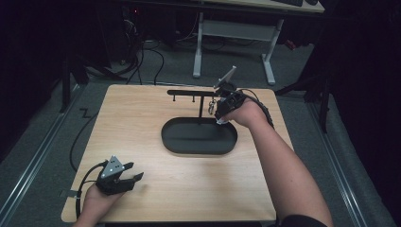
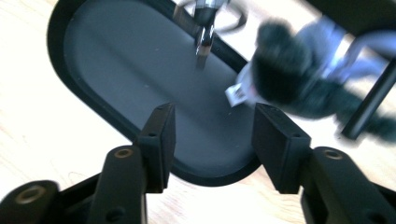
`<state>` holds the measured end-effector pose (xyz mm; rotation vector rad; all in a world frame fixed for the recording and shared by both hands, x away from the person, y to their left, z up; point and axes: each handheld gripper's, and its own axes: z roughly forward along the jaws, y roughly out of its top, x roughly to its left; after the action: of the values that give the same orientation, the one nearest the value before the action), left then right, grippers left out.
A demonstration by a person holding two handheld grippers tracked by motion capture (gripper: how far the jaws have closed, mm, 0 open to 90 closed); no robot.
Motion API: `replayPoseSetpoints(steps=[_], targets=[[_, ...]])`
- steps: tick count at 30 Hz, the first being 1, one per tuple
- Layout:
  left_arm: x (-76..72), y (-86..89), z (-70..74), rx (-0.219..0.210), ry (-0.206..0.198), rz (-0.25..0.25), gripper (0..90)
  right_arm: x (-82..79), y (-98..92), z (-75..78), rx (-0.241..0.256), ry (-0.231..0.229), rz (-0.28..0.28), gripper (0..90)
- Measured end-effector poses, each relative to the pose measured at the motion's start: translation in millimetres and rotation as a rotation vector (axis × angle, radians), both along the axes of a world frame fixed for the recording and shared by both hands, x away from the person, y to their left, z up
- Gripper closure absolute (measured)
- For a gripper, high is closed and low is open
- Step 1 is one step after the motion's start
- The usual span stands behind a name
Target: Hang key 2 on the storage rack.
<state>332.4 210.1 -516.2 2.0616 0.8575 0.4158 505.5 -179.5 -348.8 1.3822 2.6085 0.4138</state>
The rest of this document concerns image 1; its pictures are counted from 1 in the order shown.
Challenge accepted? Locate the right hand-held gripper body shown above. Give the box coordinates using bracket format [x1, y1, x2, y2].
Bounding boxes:
[213, 65, 249, 110]

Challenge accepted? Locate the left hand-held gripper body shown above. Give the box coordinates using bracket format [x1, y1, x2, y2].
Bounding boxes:
[95, 154, 135, 196]

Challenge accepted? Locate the black hook rack with tray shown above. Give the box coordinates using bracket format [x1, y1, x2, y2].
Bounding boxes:
[161, 89, 239, 156]

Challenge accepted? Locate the person's right hand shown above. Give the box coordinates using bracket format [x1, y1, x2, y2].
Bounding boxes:
[224, 97, 270, 130]

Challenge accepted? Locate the person's left hand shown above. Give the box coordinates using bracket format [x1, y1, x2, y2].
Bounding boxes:
[76, 183, 126, 223]

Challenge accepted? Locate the black metal stand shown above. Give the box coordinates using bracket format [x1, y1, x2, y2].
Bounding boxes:
[273, 70, 333, 134]
[59, 51, 91, 114]

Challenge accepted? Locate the black keyboard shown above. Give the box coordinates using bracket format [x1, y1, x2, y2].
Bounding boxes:
[272, 0, 305, 8]

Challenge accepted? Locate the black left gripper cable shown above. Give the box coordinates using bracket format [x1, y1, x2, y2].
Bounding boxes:
[75, 160, 109, 221]

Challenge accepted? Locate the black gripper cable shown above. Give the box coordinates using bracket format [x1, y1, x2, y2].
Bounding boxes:
[235, 88, 276, 131]
[75, 160, 109, 221]

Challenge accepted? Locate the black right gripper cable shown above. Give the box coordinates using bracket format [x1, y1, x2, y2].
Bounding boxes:
[235, 88, 276, 131]

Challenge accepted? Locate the black floor cable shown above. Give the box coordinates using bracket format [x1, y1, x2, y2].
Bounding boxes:
[69, 112, 100, 174]

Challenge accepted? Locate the grey metal frame desk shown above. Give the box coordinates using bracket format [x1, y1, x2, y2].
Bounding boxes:
[192, 0, 325, 86]

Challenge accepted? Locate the metal floor rail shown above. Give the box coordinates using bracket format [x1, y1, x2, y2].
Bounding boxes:
[0, 86, 81, 218]
[306, 102, 370, 227]

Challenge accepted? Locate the bundle of black floor cables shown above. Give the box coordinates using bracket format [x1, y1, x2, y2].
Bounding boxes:
[117, 17, 166, 86]

